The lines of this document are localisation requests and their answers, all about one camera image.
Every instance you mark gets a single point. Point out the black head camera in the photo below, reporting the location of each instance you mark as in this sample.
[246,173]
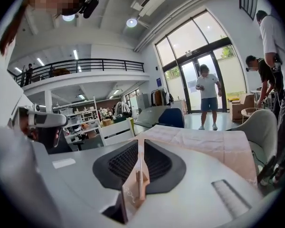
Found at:
[90,6]

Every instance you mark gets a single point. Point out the white counter cabinet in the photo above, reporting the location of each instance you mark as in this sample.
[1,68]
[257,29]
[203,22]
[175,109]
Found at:
[179,106]

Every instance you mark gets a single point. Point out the small brown item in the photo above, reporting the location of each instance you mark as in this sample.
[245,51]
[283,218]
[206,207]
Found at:
[146,179]

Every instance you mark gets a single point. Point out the table with pink checked cloth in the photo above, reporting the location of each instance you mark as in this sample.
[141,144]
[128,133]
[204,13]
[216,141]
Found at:
[204,146]

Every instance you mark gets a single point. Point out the dark blue office chair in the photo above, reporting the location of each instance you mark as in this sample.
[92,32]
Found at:
[172,117]

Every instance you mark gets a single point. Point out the blue wall sign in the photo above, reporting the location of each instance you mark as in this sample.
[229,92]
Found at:
[158,81]

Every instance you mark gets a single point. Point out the wooden basket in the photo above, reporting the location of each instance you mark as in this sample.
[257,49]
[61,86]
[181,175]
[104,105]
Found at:
[106,123]

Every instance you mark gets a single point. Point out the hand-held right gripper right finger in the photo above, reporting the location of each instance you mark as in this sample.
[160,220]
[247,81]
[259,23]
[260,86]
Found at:
[192,186]

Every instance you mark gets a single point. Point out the white flowers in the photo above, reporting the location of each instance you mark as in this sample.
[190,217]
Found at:
[107,113]

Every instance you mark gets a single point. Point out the black balcony railing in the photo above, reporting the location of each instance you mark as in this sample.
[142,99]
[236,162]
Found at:
[85,63]

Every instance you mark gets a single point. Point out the white shelf unit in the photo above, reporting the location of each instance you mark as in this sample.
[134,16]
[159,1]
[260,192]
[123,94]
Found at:
[85,120]

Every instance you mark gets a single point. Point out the grey white backpack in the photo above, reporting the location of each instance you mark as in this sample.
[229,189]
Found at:
[121,108]

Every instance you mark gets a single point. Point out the glass double door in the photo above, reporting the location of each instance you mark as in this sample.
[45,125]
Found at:
[192,56]

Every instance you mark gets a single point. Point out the round ceiling light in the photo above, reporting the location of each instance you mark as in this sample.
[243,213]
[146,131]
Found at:
[131,22]
[69,18]

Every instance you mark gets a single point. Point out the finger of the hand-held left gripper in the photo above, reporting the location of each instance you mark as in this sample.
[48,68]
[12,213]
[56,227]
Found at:
[54,119]

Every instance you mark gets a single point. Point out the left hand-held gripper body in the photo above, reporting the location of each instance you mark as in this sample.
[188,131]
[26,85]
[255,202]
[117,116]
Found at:
[21,117]

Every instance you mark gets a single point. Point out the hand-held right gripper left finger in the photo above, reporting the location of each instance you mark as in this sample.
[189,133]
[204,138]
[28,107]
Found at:
[80,179]

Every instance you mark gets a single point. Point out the white wooden chair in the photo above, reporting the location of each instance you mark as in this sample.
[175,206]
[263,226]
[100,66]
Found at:
[116,133]

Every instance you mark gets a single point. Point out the grey shell chair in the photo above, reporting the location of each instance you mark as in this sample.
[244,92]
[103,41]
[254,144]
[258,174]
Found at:
[261,127]

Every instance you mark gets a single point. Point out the clothes rack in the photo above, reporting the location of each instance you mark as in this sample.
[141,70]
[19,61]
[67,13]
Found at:
[160,97]

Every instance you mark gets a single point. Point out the person's white shirt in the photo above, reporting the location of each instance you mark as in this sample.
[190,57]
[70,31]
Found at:
[4,91]

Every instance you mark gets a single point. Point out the cardboard box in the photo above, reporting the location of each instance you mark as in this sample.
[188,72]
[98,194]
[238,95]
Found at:
[240,106]

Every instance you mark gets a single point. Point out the large grey covered platform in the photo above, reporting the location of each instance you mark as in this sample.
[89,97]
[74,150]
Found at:
[152,115]

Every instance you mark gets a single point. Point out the black mesh office chair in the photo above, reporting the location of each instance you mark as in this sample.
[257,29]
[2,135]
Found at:
[64,146]

